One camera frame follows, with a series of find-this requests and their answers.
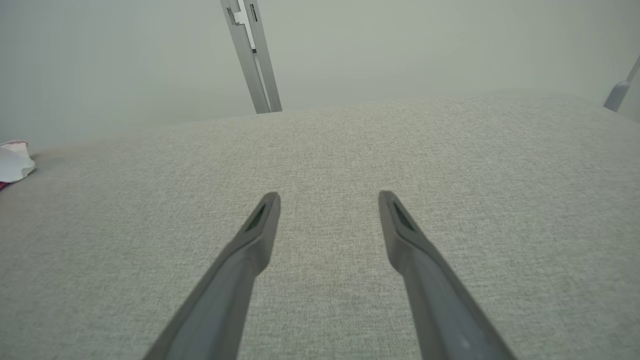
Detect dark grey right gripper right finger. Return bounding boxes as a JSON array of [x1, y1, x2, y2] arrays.
[[378, 190, 518, 360]]

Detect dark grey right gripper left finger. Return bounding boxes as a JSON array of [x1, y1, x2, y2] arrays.
[[142, 192, 282, 360]]

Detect red jersey white sleeves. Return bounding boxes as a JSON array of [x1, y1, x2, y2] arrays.
[[0, 140, 37, 191]]

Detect grey rounded partition leg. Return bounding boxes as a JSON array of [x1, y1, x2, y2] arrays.
[[602, 54, 640, 113]]

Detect grey metal partition post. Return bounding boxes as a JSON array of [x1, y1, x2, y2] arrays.
[[220, 0, 283, 115]]

